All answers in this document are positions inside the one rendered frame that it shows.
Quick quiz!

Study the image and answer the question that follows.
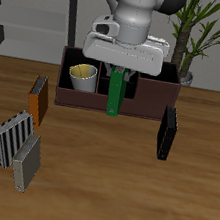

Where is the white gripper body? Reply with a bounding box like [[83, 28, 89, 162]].
[[79, 24, 173, 79]]

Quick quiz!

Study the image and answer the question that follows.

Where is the green pot plant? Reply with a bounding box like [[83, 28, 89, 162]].
[[156, 0, 220, 93]]

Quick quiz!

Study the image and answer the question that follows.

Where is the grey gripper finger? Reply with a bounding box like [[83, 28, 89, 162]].
[[122, 68, 137, 84], [102, 61, 115, 77]]

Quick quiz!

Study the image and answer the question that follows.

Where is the white-yellow mug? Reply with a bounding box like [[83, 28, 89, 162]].
[[65, 61, 100, 94]]

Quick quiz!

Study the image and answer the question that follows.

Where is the orange book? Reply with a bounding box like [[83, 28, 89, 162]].
[[22, 74, 54, 130]]

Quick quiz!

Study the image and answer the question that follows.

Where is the grey book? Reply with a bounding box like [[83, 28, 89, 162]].
[[6, 131, 47, 196]]

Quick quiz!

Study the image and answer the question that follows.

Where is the black-white striped book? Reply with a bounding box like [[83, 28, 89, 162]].
[[0, 106, 38, 173]]

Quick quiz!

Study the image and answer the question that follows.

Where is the dark brown desk caddy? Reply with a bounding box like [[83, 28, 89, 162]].
[[52, 43, 186, 126]]

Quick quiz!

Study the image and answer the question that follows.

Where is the black book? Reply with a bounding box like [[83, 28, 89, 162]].
[[153, 104, 182, 163]]

